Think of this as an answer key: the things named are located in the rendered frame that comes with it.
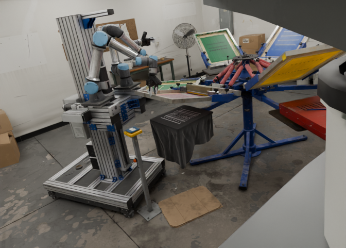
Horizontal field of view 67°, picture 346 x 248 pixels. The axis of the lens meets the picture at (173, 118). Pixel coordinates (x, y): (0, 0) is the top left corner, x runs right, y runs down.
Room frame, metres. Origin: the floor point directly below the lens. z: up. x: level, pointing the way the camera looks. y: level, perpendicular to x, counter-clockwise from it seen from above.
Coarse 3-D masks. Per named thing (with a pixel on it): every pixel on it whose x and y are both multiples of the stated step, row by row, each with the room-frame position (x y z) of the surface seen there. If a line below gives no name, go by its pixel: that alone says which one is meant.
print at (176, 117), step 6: (168, 114) 2.54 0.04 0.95; (174, 114) 2.52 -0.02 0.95; (180, 114) 2.49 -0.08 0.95; (186, 114) 2.46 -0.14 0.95; (192, 114) 2.44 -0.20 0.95; (198, 114) 2.41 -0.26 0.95; (168, 120) 2.39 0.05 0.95; (174, 120) 2.36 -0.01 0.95; (180, 120) 2.34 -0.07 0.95; (186, 120) 2.31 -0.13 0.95
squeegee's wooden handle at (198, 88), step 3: (186, 84) 2.77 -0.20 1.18; (186, 87) 2.76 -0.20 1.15; (189, 87) 2.72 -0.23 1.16; (192, 87) 2.69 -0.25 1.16; (195, 87) 2.65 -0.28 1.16; (198, 87) 2.62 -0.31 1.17; (201, 87) 2.58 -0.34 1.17; (204, 87) 2.55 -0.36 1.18; (207, 87) 2.52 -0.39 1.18; (186, 90) 2.75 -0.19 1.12; (189, 90) 2.71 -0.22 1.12; (192, 90) 2.68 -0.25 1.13; (195, 90) 2.64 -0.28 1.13; (198, 90) 2.61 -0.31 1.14; (201, 90) 2.57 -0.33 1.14; (204, 90) 2.54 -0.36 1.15; (207, 90) 2.51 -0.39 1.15; (210, 90) 2.48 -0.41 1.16
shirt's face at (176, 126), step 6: (180, 108) 2.67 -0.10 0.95; (186, 108) 2.64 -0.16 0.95; (192, 108) 2.62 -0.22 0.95; (198, 108) 2.59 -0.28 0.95; (162, 114) 2.57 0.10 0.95; (204, 114) 2.39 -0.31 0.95; (156, 120) 2.44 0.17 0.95; (162, 120) 2.41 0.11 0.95; (192, 120) 2.29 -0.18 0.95; (174, 126) 2.21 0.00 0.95; (180, 126) 2.19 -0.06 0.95
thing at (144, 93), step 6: (144, 90) 2.57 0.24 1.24; (162, 90) 2.67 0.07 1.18; (168, 90) 2.72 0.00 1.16; (174, 90) 2.76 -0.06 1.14; (144, 96) 2.37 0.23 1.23; (156, 96) 2.22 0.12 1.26; (162, 96) 2.18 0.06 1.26; (204, 96) 2.32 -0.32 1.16; (210, 96) 2.34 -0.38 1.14; (168, 102) 2.08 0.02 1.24; (174, 102) 2.06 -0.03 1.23; (180, 102) 2.10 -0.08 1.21; (186, 102) 2.14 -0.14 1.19
